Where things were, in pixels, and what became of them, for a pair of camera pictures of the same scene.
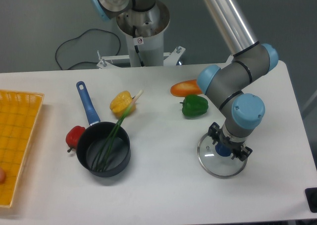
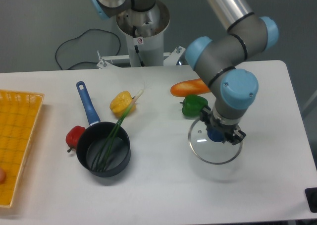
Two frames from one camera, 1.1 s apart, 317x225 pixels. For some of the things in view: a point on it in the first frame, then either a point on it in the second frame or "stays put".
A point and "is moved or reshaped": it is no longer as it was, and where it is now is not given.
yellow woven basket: (19, 113) stays put
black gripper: (242, 154) -> (206, 116)
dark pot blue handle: (103, 147) stays put
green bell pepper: (194, 105) stays put
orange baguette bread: (185, 87) stays put
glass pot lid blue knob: (215, 160) is moved or reshaped
